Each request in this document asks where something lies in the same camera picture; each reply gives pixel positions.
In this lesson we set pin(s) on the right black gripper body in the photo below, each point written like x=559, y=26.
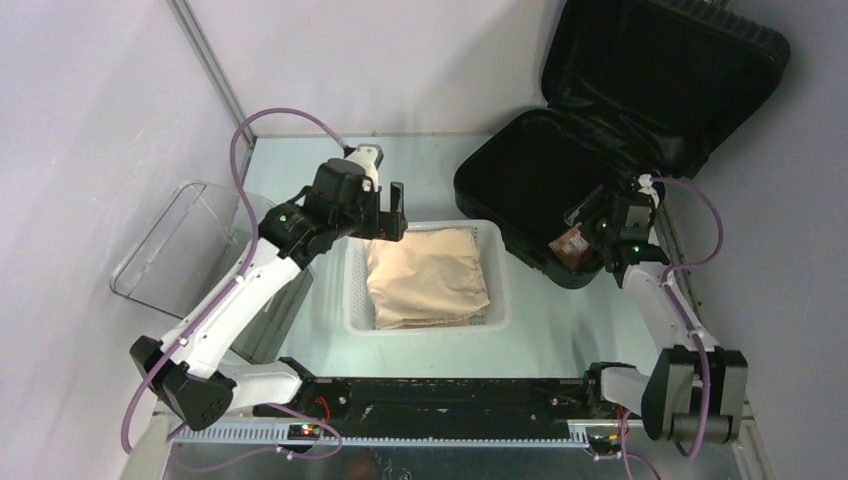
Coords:
x=604, y=210

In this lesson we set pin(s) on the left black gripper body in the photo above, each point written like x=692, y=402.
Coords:
x=368, y=207

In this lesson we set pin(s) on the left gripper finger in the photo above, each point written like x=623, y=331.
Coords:
x=395, y=227
x=397, y=198

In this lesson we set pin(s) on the beige cloth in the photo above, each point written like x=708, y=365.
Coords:
x=431, y=278

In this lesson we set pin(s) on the white perforated plastic basket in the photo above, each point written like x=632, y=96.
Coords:
x=357, y=309

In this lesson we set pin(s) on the black ribbed hard-shell suitcase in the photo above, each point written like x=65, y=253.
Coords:
x=630, y=87

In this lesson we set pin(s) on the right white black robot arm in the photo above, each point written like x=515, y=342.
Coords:
x=695, y=391

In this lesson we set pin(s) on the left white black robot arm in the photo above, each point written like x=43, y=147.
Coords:
x=183, y=369

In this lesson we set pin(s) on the clear acrylic bin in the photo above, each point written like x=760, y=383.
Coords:
x=196, y=238

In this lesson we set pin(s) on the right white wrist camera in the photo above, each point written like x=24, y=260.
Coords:
x=646, y=186

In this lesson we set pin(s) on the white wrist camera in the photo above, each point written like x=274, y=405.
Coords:
x=369, y=157
x=646, y=186

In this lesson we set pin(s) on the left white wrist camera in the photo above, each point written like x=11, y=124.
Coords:
x=369, y=157

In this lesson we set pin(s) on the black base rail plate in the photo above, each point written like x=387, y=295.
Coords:
x=464, y=409

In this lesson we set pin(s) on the aluminium frame rail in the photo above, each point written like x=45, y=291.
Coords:
x=268, y=425

